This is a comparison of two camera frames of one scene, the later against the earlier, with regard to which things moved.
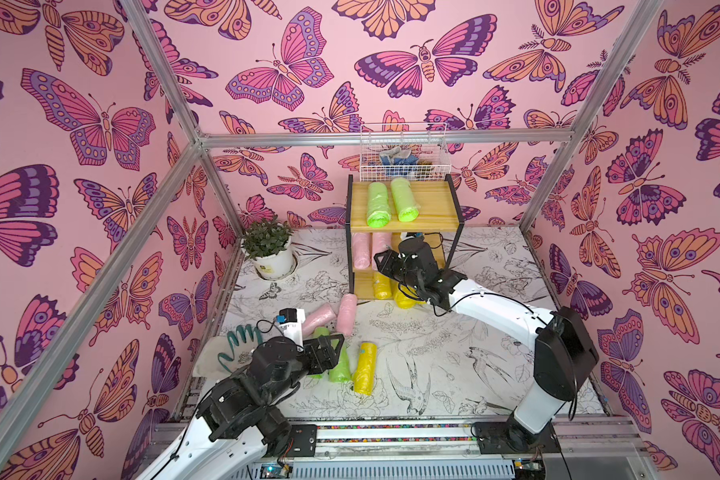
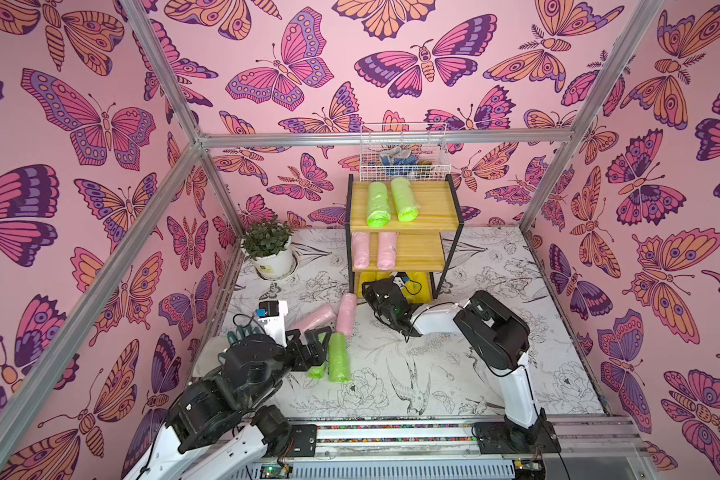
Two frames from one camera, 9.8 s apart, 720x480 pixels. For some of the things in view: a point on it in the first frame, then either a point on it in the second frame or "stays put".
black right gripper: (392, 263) -> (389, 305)
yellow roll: (364, 377) -> (369, 276)
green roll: (406, 205) stays put
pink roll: (317, 318) stays put
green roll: (379, 210) stays put
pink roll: (361, 250) stays put
